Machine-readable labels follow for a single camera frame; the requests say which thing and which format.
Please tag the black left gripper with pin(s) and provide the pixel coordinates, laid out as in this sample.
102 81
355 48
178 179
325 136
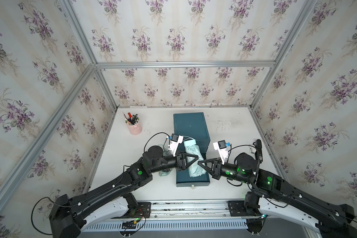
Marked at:
180 158

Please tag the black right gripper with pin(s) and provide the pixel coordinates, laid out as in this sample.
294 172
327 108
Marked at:
216 174

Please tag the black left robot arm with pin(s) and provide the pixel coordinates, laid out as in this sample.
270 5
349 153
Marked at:
68 215

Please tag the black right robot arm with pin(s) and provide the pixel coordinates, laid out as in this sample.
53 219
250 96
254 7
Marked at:
271 195

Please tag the black stapler device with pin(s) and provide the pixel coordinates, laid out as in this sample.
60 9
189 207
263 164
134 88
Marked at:
257 147

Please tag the pink pen holder cup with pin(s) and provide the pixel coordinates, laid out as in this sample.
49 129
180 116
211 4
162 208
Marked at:
133 124

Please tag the aluminium front rail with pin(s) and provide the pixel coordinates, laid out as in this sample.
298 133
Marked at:
196 209

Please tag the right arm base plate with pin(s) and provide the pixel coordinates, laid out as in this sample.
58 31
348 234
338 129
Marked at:
248 207

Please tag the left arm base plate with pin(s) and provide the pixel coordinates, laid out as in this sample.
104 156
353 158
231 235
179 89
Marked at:
136 209

